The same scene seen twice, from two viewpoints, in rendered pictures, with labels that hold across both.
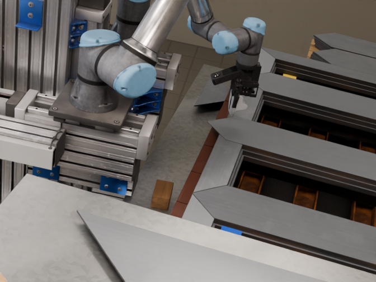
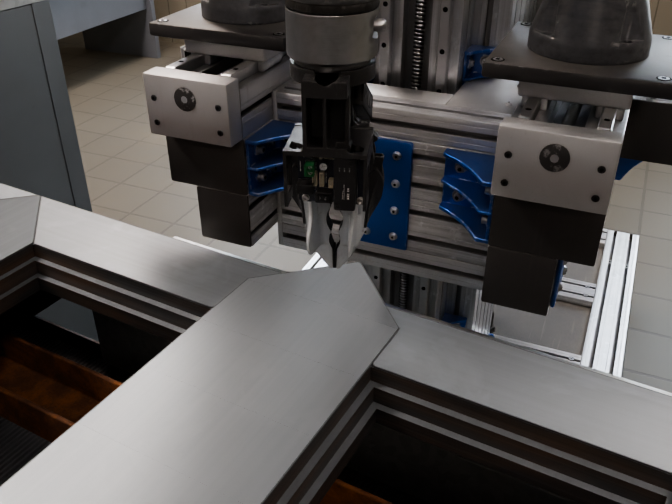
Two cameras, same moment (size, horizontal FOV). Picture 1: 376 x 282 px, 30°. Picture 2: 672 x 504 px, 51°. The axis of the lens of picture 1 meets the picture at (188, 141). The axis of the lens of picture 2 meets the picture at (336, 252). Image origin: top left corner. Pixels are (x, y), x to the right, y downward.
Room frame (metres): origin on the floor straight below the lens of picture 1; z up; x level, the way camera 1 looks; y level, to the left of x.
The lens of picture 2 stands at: (2.40, -0.69, 1.29)
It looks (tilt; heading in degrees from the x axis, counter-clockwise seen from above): 32 degrees down; 110
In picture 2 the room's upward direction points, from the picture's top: straight up
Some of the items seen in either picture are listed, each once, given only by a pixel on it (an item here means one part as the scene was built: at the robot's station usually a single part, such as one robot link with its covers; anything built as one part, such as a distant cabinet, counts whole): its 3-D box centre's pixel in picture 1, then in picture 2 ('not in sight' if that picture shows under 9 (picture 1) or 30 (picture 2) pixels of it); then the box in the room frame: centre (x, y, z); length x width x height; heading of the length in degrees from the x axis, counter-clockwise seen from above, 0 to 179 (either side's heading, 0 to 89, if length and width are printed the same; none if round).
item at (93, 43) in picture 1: (100, 53); not in sight; (1.89, 0.30, 1.20); 0.13 x 0.12 x 0.14; 47
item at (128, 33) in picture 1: (130, 27); (594, 8); (2.39, 0.28, 1.09); 0.15 x 0.15 x 0.10
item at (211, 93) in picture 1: (217, 93); not in sight; (2.75, -0.09, 0.70); 0.39 x 0.12 x 0.04; 171
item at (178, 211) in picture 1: (213, 140); not in sight; (2.19, -0.09, 0.80); 1.62 x 0.04 x 0.06; 171
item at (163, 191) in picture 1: (162, 194); not in sight; (1.93, 0.05, 0.70); 0.10 x 0.06 x 0.05; 179
